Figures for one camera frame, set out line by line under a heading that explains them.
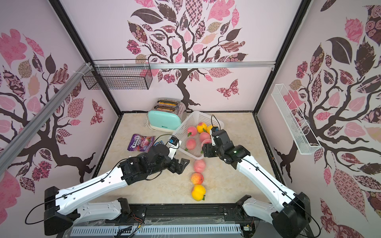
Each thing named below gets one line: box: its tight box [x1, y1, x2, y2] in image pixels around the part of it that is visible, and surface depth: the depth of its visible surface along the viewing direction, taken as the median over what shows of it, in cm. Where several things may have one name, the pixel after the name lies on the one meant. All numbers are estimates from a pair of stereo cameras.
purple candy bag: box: [127, 133, 156, 153], surface depth 101 cm
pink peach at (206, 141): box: [200, 138, 212, 149], surface depth 79 cm
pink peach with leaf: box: [187, 125, 197, 138], surface depth 104 cm
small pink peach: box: [199, 131, 211, 143], surface depth 101 cm
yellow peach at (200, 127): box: [196, 121, 207, 133], surface depth 105 cm
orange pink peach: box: [190, 172, 204, 185], surface depth 82 cm
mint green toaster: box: [147, 98, 188, 133], surface depth 102 cm
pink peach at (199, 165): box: [193, 159, 207, 174], surface depth 85 cm
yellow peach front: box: [191, 183, 206, 202], surface depth 78 cm
